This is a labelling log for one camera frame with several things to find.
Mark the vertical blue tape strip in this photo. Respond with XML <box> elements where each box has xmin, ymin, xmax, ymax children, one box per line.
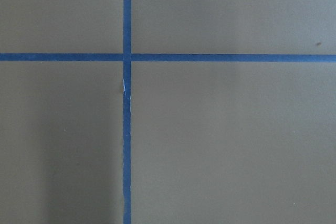
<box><xmin>123</xmin><ymin>0</ymin><xmax>131</xmax><ymax>223</ymax></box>

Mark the horizontal blue tape strip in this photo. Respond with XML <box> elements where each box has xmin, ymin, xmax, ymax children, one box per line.
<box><xmin>1</xmin><ymin>53</ymin><xmax>335</xmax><ymax>62</ymax></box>

